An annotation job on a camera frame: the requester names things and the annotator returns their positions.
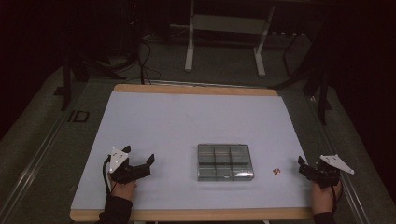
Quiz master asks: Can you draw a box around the black floor cable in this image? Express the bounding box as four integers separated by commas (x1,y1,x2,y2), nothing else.
136,38,163,86

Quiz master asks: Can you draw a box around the metal floor rail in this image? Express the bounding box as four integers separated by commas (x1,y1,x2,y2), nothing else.
0,102,82,220
306,95,373,224

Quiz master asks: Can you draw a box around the white metal table frame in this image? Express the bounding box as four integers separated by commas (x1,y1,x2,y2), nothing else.
169,0,276,78

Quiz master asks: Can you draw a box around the black tripod pole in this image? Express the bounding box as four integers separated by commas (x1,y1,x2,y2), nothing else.
125,0,148,86

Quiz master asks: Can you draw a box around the person's left hand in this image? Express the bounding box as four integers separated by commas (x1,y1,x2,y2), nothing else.
110,180,138,202

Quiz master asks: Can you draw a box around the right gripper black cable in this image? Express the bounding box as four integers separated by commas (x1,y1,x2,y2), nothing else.
330,183,344,214

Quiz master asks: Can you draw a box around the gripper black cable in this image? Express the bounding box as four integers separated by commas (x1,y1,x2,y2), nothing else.
102,154,114,196
330,183,344,214

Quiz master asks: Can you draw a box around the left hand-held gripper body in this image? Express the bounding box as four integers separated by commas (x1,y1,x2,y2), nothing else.
108,147,152,186

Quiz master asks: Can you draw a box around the pale blue table mat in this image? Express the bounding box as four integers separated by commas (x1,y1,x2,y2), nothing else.
70,91,314,211

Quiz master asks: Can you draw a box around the person's right hand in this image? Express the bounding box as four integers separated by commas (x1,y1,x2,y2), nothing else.
310,181,344,216

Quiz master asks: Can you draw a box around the clear plastic compartment box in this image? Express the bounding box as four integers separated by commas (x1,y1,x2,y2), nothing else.
196,143,255,183

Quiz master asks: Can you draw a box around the black metal stand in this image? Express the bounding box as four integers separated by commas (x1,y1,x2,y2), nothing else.
53,50,128,112
270,18,333,126

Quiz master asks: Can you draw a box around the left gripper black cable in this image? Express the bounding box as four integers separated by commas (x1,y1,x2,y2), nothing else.
102,154,114,196

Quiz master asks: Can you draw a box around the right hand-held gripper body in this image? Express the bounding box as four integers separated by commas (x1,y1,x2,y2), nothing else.
299,154,356,189

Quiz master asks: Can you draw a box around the wooden table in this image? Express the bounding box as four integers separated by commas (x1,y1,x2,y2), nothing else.
69,83,315,223

